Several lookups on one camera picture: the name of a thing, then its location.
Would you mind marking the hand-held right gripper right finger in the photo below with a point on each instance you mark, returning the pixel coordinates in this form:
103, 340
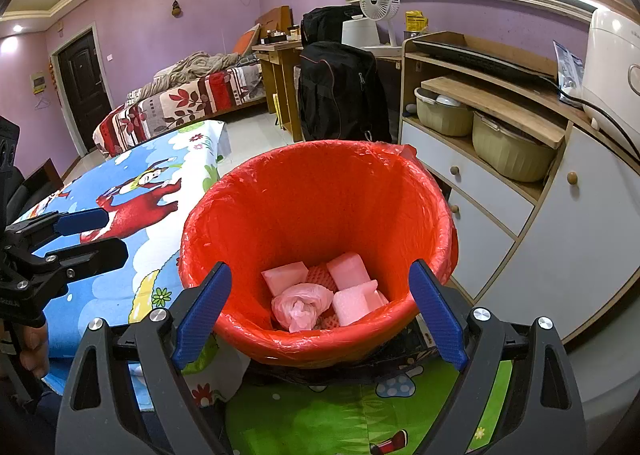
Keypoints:
437, 315

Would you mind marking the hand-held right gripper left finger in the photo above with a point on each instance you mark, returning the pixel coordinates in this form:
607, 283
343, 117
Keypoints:
202, 315

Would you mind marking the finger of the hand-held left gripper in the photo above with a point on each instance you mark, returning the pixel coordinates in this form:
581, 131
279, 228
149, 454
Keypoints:
80, 221
90, 257

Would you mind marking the white foam sheet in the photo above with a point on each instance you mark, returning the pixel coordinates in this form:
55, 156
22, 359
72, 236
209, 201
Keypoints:
357, 307
285, 277
350, 269

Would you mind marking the white tissue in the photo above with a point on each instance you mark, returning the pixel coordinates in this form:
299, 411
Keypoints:
300, 310

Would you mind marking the red lined trash bin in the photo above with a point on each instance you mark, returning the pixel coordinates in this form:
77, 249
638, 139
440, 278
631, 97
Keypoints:
310, 215

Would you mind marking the person's left hand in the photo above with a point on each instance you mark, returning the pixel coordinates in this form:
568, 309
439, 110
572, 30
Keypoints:
35, 350

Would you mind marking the brown low table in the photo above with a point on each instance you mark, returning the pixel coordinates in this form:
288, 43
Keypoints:
47, 171

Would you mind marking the dark door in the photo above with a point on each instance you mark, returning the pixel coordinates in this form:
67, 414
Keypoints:
82, 85

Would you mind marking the red hanging decoration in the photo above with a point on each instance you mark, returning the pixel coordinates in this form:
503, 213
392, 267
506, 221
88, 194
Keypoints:
52, 80

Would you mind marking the bed with leaf print sheet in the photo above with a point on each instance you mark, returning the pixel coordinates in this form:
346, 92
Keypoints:
175, 105

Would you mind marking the wooden white storage cabinet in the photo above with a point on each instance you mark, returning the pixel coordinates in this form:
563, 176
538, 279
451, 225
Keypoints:
575, 235

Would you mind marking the brown crumpled blanket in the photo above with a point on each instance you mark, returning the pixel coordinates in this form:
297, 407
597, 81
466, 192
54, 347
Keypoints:
195, 67

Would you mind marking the yellow flat item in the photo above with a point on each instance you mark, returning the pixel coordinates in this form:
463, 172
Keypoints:
274, 103

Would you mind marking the large black bag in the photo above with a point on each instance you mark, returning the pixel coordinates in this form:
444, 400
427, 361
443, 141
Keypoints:
345, 90

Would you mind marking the orange pillow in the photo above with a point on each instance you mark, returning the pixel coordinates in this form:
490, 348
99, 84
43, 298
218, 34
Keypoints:
247, 42

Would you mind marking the wooden desk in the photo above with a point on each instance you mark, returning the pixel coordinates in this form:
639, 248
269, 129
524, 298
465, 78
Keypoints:
280, 52

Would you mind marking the row of small bottles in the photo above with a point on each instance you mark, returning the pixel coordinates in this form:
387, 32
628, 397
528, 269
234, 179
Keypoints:
277, 36

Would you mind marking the clear plastic packet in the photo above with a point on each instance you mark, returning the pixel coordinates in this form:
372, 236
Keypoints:
570, 70

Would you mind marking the wooden headboard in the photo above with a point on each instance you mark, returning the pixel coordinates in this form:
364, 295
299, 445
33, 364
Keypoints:
275, 20

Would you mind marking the white cylinder container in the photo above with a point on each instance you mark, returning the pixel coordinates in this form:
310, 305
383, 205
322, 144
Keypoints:
357, 32

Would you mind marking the yellow packet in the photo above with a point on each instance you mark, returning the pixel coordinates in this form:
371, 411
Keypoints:
416, 21

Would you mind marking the white rice cooker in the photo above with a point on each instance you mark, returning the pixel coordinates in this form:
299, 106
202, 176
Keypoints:
612, 70

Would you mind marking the black backpack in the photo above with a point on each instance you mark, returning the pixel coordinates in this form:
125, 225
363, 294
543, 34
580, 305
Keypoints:
330, 25

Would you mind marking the white desk fan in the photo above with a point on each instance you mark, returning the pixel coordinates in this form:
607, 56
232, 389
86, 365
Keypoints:
379, 0

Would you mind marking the yellow wall panel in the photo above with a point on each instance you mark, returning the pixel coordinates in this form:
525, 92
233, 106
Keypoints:
37, 82

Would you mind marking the gourd wall ornament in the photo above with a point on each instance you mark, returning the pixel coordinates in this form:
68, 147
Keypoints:
175, 8

